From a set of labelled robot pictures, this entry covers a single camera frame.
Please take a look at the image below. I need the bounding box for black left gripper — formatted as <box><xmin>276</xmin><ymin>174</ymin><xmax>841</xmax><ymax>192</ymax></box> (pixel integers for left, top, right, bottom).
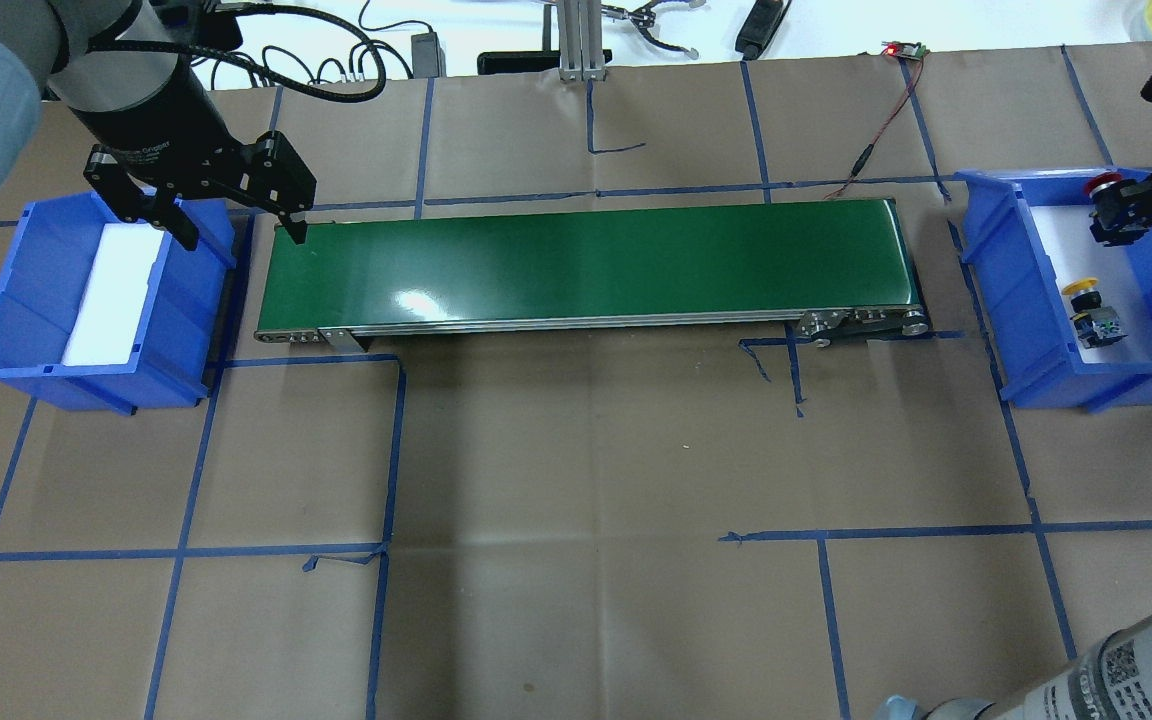
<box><xmin>70</xmin><ymin>51</ymin><xmax>317</xmax><ymax>252</ymax></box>

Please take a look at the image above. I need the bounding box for red mushroom push button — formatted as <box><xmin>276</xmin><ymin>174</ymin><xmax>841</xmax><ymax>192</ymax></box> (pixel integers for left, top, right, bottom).
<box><xmin>1084</xmin><ymin>172</ymin><xmax>1144</xmax><ymax>247</ymax></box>

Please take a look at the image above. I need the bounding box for yellow mushroom push button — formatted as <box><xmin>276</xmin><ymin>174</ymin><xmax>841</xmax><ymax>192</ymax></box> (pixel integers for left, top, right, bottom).
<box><xmin>1061</xmin><ymin>276</ymin><xmax>1128</xmax><ymax>348</ymax></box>

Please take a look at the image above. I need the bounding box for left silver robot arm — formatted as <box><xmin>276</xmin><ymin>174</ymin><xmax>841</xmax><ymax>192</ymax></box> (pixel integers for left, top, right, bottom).
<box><xmin>0</xmin><ymin>1</ymin><xmax>316</xmax><ymax>250</ymax></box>

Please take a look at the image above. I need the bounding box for blue bin with buttons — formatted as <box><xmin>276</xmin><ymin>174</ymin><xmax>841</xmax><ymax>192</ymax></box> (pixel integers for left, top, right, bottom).
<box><xmin>957</xmin><ymin>167</ymin><xmax>1152</xmax><ymax>414</ymax></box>

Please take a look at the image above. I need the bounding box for white foam bin liner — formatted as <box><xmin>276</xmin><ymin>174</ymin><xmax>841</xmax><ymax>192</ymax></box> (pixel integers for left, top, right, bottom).
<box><xmin>61</xmin><ymin>223</ymin><xmax>165</xmax><ymax>366</ymax></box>

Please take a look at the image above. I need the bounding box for white liner in receiving bin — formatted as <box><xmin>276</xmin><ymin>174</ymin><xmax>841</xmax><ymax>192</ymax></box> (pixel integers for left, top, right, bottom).
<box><xmin>1030</xmin><ymin>205</ymin><xmax>1152</xmax><ymax>364</ymax></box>

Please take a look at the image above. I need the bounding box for far blue plastic bin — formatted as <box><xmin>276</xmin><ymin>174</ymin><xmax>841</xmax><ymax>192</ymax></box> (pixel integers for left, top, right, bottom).
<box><xmin>0</xmin><ymin>192</ymin><xmax>236</xmax><ymax>415</ymax></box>

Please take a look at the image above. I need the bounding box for green conveyor belt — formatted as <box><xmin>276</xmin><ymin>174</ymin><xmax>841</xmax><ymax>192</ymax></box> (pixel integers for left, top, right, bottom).
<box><xmin>253</xmin><ymin>199</ymin><xmax>932</xmax><ymax>344</ymax></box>

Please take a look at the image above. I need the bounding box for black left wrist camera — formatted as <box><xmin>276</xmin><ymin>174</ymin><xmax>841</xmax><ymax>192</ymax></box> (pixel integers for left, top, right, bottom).
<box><xmin>147</xmin><ymin>0</ymin><xmax>243</xmax><ymax>53</ymax></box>

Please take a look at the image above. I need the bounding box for red black conveyor wire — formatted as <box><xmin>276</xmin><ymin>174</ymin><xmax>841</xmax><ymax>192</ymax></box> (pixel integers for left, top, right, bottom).
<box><xmin>821</xmin><ymin>40</ymin><xmax>932</xmax><ymax>203</ymax></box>

